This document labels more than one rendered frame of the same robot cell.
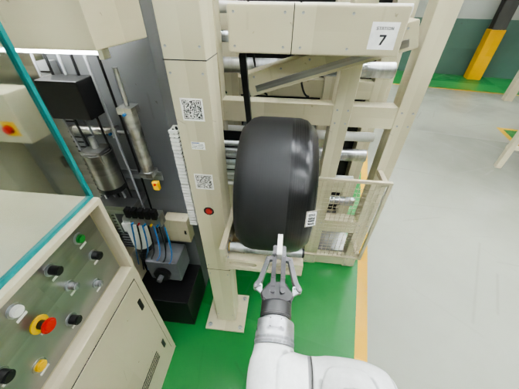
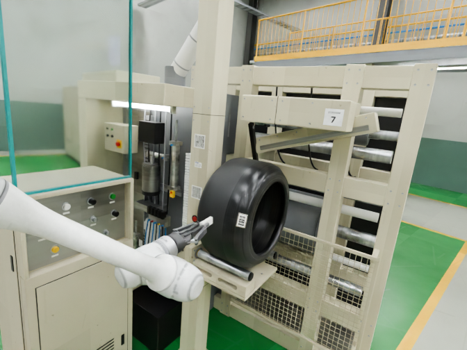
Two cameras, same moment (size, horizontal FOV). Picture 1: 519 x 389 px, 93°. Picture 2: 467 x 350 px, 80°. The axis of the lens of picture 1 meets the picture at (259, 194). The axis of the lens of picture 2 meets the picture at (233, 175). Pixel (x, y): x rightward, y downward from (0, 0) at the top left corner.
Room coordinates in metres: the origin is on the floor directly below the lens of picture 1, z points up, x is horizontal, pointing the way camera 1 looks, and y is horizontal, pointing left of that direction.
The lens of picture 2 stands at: (-0.46, -0.65, 1.69)
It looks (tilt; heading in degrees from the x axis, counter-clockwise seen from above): 13 degrees down; 27
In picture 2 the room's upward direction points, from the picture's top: 5 degrees clockwise
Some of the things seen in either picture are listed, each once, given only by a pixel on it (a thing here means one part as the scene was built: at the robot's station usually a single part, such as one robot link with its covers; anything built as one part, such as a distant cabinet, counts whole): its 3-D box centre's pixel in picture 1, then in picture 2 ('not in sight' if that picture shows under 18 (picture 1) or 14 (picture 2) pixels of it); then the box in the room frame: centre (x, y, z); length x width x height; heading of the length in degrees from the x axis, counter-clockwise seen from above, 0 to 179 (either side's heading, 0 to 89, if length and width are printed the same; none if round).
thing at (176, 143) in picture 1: (188, 180); (189, 192); (0.84, 0.30, 1.19); 0.05 x 0.04 x 0.48; 174
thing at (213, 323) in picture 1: (228, 310); not in sight; (0.86, 0.22, 0.01); 0.27 x 0.27 x 0.02; 84
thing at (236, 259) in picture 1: (263, 258); (221, 274); (0.72, -0.03, 0.83); 0.36 x 0.09 x 0.06; 84
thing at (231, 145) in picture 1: (235, 160); not in sight; (1.26, 0.14, 1.05); 0.20 x 0.15 x 0.30; 84
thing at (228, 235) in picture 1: (232, 224); (212, 243); (0.87, 0.14, 0.90); 0.40 x 0.03 x 0.10; 174
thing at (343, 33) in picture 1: (311, 27); (297, 112); (1.14, -0.19, 1.71); 0.61 x 0.25 x 0.15; 84
